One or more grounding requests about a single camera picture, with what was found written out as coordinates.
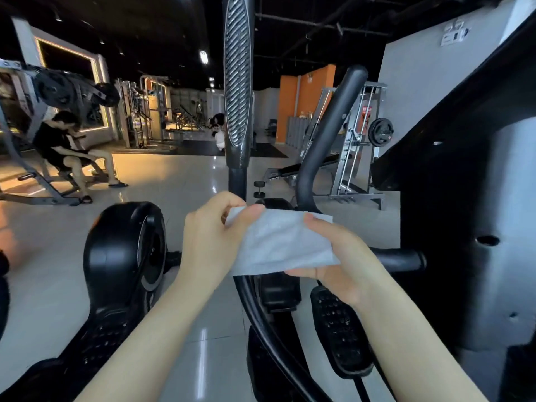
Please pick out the person's right forearm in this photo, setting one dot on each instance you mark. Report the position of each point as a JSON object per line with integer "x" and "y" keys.
{"x": 410, "y": 347}

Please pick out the black elliptical machine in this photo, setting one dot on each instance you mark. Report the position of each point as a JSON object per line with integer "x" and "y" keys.
{"x": 117, "y": 263}
{"x": 452, "y": 205}

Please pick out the white wet wipe sheet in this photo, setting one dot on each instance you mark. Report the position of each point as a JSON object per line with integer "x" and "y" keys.
{"x": 276, "y": 243}

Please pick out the person's left forearm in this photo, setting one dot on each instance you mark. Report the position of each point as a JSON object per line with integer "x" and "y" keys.
{"x": 142, "y": 347}

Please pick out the person's right hand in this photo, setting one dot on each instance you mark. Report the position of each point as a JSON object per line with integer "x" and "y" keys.
{"x": 339, "y": 268}

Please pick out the weight bench rack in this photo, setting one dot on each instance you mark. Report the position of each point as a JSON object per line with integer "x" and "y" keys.
{"x": 360, "y": 138}

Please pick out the person's left hand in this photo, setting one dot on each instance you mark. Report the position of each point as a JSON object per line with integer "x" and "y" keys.
{"x": 214, "y": 243}

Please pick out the plate loaded gym machine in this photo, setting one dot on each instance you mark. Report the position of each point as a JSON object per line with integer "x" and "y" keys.
{"x": 54, "y": 88}

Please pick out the small ceiling spot light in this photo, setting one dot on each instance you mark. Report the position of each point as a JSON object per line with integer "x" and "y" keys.
{"x": 203, "y": 57}

